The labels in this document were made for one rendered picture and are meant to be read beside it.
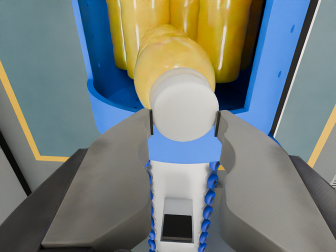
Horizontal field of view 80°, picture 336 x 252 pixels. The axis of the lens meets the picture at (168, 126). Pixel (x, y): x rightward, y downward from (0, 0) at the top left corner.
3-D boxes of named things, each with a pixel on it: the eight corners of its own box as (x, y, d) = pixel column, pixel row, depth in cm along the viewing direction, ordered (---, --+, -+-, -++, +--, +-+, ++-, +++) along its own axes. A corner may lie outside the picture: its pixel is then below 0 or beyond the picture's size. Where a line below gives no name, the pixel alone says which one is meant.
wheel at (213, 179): (205, 189, 62) (210, 192, 60) (206, 178, 59) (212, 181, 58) (213, 180, 64) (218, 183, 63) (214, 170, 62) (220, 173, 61)
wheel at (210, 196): (203, 205, 65) (208, 208, 64) (204, 195, 63) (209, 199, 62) (210, 196, 68) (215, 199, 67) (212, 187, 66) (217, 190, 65)
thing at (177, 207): (164, 202, 73) (160, 246, 60) (164, 194, 71) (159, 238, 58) (192, 203, 73) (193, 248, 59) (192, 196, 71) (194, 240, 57)
